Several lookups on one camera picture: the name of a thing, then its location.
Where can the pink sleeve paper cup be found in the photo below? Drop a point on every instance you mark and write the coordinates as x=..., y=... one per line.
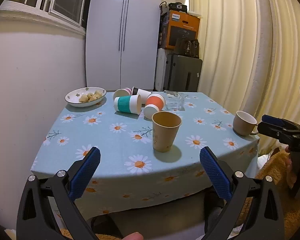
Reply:
x=122, y=92

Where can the beige ceramic mug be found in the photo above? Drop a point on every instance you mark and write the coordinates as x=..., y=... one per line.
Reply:
x=244, y=124

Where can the teal sleeve paper cup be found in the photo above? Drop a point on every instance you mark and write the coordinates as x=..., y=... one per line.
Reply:
x=128, y=104

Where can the yellow food pieces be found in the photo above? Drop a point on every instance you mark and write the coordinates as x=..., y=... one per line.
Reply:
x=90, y=97

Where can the cream pleated curtain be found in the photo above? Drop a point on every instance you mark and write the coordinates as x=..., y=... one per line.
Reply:
x=251, y=55

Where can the blue daisy tablecloth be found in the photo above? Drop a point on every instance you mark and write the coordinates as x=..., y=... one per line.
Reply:
x=131, y=174

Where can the orange Philips cardboard box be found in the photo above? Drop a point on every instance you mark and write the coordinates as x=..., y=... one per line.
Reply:
x=175, y=25

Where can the dark brown handbag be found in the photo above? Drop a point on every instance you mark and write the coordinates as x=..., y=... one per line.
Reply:
x=186, y=47

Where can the clear glass tumbler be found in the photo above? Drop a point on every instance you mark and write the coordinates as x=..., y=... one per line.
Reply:
x=174, y=100

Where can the person's left thumb tip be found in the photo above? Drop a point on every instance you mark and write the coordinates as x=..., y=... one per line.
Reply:
x=134, y=236

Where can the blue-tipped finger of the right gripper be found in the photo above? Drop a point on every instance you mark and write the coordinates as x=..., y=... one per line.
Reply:
x=271, y=120

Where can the yellow fuzzy blanket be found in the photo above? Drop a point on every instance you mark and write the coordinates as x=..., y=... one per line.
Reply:
x=279, y=167

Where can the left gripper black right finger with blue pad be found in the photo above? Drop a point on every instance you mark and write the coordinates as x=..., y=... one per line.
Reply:
x=265, y=216

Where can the brown kraft paper cup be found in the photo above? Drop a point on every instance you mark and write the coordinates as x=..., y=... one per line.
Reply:
x=165, y=129

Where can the white wardrobe cabinet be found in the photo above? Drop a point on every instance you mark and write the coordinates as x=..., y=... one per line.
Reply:
x=121, y=43

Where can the orange sleeve paper cup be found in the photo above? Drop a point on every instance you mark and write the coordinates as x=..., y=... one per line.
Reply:
x=155, y=102

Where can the black band white paper cup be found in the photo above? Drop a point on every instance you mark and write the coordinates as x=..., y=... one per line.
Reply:
x=144, y=94

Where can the white suitcase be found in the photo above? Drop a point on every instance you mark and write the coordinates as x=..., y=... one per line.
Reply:
x=162, y=55

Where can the black camera on box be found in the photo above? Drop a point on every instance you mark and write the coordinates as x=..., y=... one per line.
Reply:
x=177, y=6

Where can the person's right hand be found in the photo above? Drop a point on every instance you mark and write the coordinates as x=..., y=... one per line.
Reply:
x=291, y=174

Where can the white floral bowl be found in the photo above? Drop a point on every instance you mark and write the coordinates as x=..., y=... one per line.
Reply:
x=72, y=98

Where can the dark grey suitcase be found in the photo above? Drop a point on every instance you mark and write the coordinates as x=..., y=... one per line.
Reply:
x=182, y=73

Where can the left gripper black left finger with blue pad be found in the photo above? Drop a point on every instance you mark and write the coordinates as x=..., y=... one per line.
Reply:
x=35, y=219

